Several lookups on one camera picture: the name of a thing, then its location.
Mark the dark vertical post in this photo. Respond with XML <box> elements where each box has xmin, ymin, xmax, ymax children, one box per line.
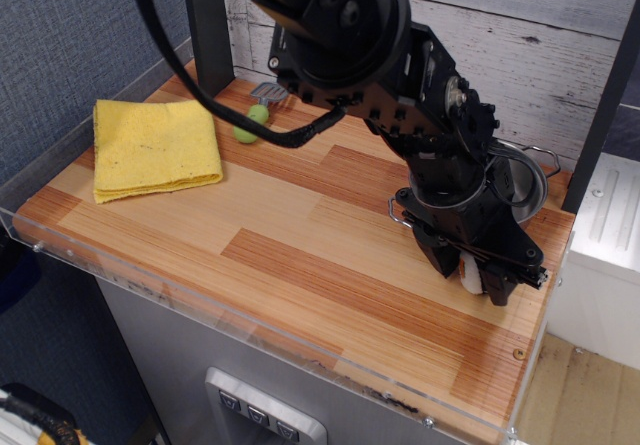
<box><xmin>185</xmin><ymin>0</ymin><xmax>235</xmax><ymax>96</ymax></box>
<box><xmin>562</xmin><ymin>0</ymin><xmax>639</xmax><ymax>214</ymax></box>

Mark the white box at right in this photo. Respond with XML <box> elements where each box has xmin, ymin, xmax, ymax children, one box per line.
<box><xmin>547</xmin><ymin>153</ymin><xmax>639</xmax><ymax>369</ymax></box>

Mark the clear acrylic table guard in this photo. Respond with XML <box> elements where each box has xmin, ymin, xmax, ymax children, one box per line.
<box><xmin>1</xmin><ymin>57</ymin><xmax>553</xmax><ymax>444</ymax></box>

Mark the stainless steel pan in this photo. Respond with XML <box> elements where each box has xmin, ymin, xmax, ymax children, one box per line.
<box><xmin>388</xmin><ymin>140</ymin><xmax>561</xmax><ymax>240</ymax></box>

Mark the dark left vertical post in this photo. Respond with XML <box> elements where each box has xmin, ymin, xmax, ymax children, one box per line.
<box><xmin>185</xmin><ymin>0</ymin><xmax>235</xmax><ymax>96</ymax></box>

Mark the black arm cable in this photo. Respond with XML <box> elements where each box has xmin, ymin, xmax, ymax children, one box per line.
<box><xmin>127</xmin><ymin>0</ymin><xmax>349</xmax><ymax>150</ymax></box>

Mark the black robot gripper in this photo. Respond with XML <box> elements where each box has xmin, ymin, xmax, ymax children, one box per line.
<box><xmin>395</xmin><ymin>152</ymin><xmax>548</xmax><ymax>307</ymax></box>

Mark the plush sushi roll toy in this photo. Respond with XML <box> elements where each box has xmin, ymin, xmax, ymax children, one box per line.
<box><xmin>458</xmin><ymin>252</ymin><xmax>485</xmax><ymax>295</ymax></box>

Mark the black yellow object bottom left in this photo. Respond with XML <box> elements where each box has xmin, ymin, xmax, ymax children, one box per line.
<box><xmin>1</xmin><ymin>391</ymin><xmax>90</xmax><ymax>445</ymax></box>

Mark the green handled grey toy spatula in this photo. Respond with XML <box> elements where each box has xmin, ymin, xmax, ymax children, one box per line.
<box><xmin>232</xmin><ymin>81</ymin><xmax>289</xmax><ymax>144</ymax></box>

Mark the folded yellow cloth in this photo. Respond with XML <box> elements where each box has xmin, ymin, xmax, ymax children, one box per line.
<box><xmin>93</xmin><ymin>100</ymin><xmax>223</xmax><ymax>204</ymax></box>

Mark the dark right vertical post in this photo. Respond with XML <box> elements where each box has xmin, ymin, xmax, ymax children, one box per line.
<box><xmin>562</xmin><ymin>0</ymin><xmax>639</xmax><ymax>214</ymax></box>

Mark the silver dispenser button panel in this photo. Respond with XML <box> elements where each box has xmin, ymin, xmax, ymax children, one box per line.
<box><xmin>205</xmin><ymin>367</ymin><xmax>328</xmax><ymax>444</ymax></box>

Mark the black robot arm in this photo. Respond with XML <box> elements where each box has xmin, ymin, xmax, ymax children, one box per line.
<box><xmin>252</xmin><ymin>0</ymin><xmax>547</xmax><ymax>306</ymax></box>

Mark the silver toy fridge cabinet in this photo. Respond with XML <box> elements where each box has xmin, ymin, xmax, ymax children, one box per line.
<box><xmin>98</xmin><ymin>280</ymin><xmax>457</xmax><ymax>444</ymax></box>

